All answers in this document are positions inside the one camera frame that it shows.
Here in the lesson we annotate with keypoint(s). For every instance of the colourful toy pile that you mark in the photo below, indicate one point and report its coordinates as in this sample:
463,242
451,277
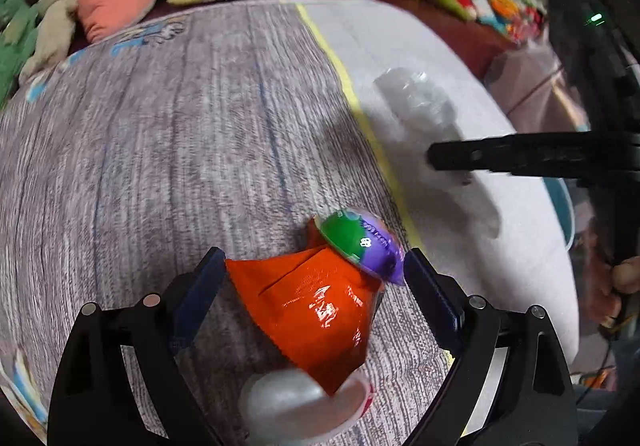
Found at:
520,11

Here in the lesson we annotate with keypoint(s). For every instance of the teal trash bin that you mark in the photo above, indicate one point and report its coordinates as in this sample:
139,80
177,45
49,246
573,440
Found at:
562,211

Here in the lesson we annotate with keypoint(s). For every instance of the small green dinosaur plush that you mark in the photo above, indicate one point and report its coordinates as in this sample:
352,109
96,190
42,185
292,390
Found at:
12,41

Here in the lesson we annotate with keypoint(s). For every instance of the maroon leather sofa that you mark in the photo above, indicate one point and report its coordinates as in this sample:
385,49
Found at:
470,41

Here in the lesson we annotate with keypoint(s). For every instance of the white plastic cup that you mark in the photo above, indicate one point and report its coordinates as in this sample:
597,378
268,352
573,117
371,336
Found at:
280,401

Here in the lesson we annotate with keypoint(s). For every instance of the beige bunny plush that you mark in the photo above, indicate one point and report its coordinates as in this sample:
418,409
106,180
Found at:
52,26

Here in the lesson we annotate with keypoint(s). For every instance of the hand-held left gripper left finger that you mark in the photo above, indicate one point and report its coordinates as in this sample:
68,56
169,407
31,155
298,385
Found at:
200,296

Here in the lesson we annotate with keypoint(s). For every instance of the person's right hand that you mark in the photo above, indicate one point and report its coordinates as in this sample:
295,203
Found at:
627,276

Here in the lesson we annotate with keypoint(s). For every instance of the orange snack wrapper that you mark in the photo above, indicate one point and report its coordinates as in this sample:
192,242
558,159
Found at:
310,306

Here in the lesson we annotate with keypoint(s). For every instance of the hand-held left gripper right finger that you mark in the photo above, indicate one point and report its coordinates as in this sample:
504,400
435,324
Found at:
435,296

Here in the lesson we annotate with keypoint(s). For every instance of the grey white table cloth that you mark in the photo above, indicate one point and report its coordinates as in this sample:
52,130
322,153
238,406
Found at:
150,151

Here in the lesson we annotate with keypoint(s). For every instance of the blue white printed box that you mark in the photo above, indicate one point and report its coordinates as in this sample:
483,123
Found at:
482,1

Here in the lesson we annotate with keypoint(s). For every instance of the clear plastic bottle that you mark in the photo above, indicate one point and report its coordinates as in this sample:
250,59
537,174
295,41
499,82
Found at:
415,96

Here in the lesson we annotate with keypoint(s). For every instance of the green purple jelly cup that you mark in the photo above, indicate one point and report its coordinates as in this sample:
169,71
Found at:
360,241

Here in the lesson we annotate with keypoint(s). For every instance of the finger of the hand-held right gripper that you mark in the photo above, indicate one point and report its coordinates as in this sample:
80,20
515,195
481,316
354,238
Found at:
500,154

